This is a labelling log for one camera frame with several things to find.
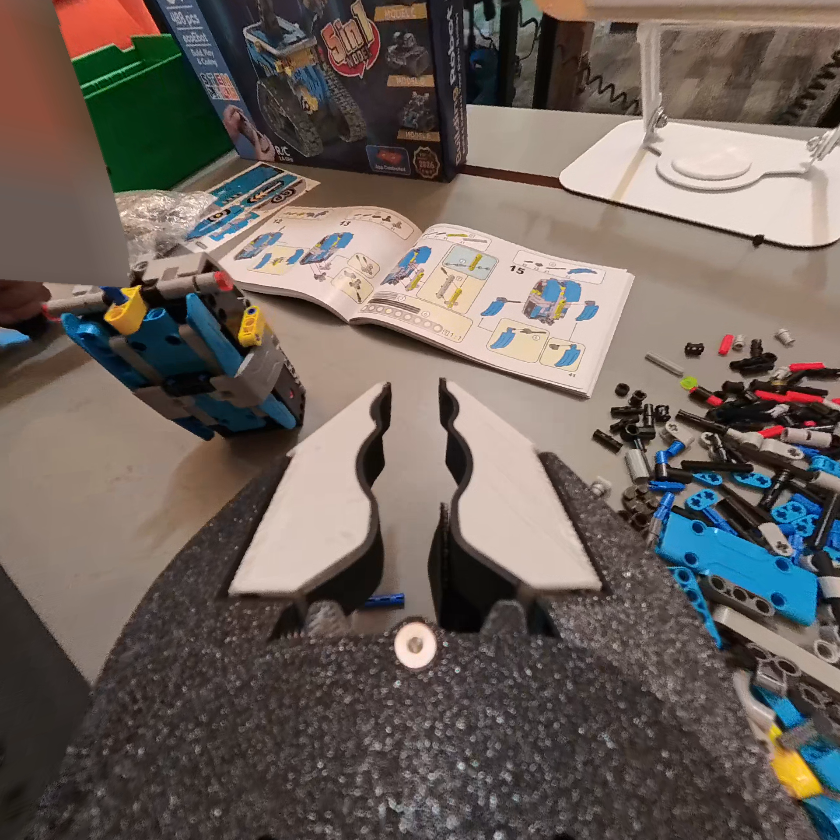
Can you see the blue sticker sheet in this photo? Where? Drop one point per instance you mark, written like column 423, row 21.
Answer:
column 249, row 203

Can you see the white book stand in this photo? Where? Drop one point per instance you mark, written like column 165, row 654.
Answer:
column 709, row 170

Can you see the dark printed toy set box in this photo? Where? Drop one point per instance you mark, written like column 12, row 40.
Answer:
column 315, row 85

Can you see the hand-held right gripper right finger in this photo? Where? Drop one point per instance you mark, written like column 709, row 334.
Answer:
column 525, row 518

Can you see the clear plastic bag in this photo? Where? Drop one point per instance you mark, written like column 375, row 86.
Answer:
column 157, row 216

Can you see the pile of toy brick pieces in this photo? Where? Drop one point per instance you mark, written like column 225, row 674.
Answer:
column 741, row 525

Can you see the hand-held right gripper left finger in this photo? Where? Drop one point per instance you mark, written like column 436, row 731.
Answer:
column 308, row 518

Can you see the grey blue toy brick model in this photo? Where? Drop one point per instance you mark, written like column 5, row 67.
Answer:
column 170, row 354

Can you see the orange fabric bin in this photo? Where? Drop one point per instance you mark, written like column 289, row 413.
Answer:
column 105, row 26

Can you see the blue toy pin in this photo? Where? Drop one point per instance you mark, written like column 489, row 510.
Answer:
column 384, row 600

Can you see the instruction booklet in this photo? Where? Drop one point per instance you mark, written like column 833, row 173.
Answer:
column 459, row 295

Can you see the person's left hand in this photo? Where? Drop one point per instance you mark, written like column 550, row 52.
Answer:
column 16, row 303

